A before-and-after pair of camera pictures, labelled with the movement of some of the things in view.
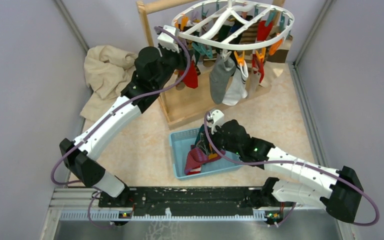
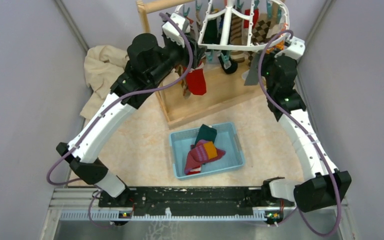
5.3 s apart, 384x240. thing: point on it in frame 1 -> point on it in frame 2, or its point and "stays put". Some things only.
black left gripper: (181, 56) -> (197, 51)
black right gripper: (213, 136) -> (266, 60)
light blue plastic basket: (180, 142) stays put
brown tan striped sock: (249, 35) -> (237, 56)
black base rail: (220, 198) stays put
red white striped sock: (195, 171) stays put
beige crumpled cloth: (106, 72) stays put
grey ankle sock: (220, 76) -> (252, 78)
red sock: (263, 30) -> (255, 15)
